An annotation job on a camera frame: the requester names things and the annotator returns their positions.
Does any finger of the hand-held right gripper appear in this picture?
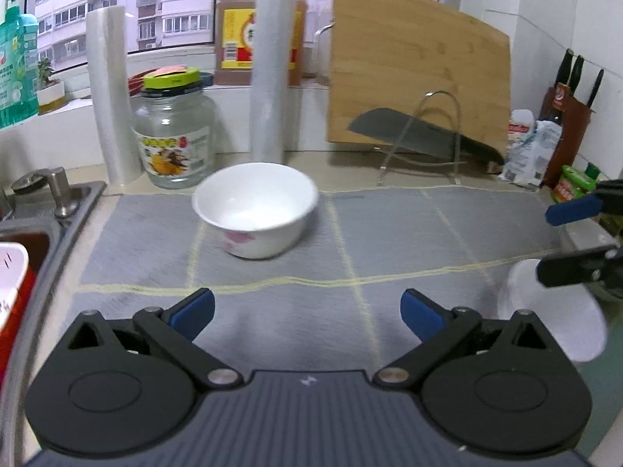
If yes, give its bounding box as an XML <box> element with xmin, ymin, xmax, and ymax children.
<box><xmin>535</xmin><ymin>246</ymin><xmax>623</xmax><ymax>289</ymax></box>
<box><xmin>545</xmin><ymin>180</ymin><xmax>623</xmax><ymax>227</ymax></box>

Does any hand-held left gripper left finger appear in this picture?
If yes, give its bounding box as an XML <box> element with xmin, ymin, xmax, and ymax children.
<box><xmin>58</xmin><ymin>288</ymin><xmax>244</xmax><ymax>390</ymax></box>

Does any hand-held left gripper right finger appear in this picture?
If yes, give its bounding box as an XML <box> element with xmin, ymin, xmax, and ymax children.
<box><xmin>372</xmin><ymin>289</ymin><xmax>560</xmax><ymax>391</ymax></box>

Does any plain white bowl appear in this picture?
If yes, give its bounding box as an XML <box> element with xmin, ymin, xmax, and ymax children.
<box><xmin>501</xmin><ymin>258</ymin><xmax>609</xmax><ymax>363</ymax></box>

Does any white bowl purple floral print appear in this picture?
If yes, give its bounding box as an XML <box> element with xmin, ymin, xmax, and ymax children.
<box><xmin>192</xmin><ymin>163</ymin><xmax>319</xmax><ymax>260</ymax></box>

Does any green-lidded sauce jar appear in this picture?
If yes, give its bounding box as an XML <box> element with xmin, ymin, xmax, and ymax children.
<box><xmin>551</xmin><ymin>165</ymin><xmax>597</xmax><ymax>204</ymax></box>

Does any white plastic seasoning bag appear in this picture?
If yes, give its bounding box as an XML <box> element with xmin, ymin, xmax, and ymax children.
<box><xmin>499</xmin><ymin>119</ymin><xmax>564</xmax><ymax>190</ymax></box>

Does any brown knife block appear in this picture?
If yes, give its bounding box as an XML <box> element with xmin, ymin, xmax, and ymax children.
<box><xmin>541</xmin><ymin>88</ymin><xmax>597</xmax><ymax>190</ymax></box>

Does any grey checked drying mat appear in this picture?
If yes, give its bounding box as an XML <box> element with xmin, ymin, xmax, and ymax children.
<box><xmin>78</xmin><ymin>187</ymin><xmax>623</xmax><ymax>380</ymax></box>

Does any white red-print food bag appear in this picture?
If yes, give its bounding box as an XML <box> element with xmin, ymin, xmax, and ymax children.
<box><xmin>506</xmin><ymin>109</ymin><xmax>536</xmax><ymax>156</ymax></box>

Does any dark soy sauce bottle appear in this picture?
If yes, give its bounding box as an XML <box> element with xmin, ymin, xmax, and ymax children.
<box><xmin>538</xmin><ymin>83</ymin><xmax>571</xmax><ymax>127</ymax></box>

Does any steel sink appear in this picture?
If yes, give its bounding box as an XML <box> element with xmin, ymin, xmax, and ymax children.
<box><xmin>0</xmin><ymin>180</ymin><xmax>108</xmax><ymax>467</ymax></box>

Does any red and white plastic container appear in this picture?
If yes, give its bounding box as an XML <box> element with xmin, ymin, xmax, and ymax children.
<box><xmin>0</xmin><ymin>242</ymin><xmax>37</xmax><ymax>341</ymax></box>

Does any glass jar green lid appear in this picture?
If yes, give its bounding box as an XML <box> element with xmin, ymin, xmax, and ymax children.
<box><xmin>130</xmin><ymin>65</ymin><xmax>216</xmax><ymax>190</ymax></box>

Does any bamboo cutting board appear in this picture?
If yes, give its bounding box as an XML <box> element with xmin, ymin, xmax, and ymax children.
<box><xmin>325</xmin><ymin>0</ymin><xmax>512</xmax><ymax>156</ymax></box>

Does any short clear plastic wrap roll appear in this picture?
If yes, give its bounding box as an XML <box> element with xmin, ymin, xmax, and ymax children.
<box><xmin>86</xmin><ymin>6</ymin><xmax>132</xmax><ymax>186</ymax></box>

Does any tall clear plastic wrap roll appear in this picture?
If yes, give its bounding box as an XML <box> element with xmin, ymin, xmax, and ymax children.
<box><xmin>249</xmin><ymin>0</ymin><xmax>299</xmax><ymax>163</ymax></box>

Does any small potted plant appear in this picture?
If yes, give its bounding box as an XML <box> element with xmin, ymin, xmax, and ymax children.
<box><xmin>36</xmin><ymin>57</ymin><xmax>66</xmax><ymax>110</ymax></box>

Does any green dish soap bottle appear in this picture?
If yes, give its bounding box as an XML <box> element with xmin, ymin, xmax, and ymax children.
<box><xmin>0</xmin><ymin>0</ymin><xmax>40</xmax><ymax>130</ymax></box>

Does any apartment building outside window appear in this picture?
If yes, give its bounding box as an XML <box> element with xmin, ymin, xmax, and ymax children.
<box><xmin>34</xmin><ymin>0</ymin><xmax>441</xmax><ymax>66</ymax></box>

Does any black knife handle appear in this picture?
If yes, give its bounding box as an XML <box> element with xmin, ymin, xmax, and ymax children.
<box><xmin>555</xmin><ymin>49</ymin><xmax>574</xmax><ymax>89</ymax></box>
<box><xmin>586</xmin><ymin>69</ymin><xmax>605</xmax><ymax>108</ymax></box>
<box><xmin>567</xmin><ymin>54</ymin><xmax>585</xmax><ymax>98</ymax></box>

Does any metal wire knife rack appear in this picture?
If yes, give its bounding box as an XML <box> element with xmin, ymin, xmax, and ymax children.
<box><xmin>377</xmin><ymin>90</ymin><xmax>463</xmax><ymax>186</ymax></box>

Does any black-handled kitchen cleaver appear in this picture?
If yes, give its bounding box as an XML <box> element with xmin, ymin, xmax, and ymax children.
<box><xmin>348</xmin><ymin>107</ymin><xmax>504</xmax><ymax>165</ymax></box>

